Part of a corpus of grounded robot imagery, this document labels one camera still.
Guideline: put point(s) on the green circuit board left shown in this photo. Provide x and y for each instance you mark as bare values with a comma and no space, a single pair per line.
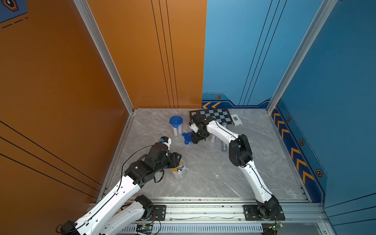
144,229

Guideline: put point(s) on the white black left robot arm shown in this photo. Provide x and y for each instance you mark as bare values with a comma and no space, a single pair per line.
105,218

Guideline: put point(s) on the silver microphone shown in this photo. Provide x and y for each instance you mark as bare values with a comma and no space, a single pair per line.
224,145

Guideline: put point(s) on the clear plastic container back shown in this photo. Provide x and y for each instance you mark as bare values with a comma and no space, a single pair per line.
177,131

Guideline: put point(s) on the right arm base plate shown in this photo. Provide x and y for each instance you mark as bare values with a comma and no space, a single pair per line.
252,214

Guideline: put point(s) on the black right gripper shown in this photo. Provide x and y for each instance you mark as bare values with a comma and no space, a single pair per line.
195,138

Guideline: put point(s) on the circuit board right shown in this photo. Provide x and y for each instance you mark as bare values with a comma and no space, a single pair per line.
271,229

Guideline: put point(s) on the black white checkerboard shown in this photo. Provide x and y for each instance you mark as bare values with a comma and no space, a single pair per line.
220,114

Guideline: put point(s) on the blue lid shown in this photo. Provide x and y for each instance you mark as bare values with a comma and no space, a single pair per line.
176,121
188,137

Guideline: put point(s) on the clear plastic container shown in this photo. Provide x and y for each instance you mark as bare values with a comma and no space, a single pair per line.
212,138
177,131
180,175

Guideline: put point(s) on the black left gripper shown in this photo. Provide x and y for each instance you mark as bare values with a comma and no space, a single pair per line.
175,160

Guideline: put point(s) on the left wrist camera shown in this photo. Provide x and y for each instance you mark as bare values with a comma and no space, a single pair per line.
160,149

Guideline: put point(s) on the aluminium front rail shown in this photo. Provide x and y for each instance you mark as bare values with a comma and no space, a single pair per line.
230,210

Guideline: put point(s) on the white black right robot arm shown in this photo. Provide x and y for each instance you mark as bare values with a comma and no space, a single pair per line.
241,156

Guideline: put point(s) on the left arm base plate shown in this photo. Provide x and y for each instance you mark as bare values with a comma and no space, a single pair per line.
154,212

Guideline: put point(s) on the small white card box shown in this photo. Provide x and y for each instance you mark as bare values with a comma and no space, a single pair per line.
236,120

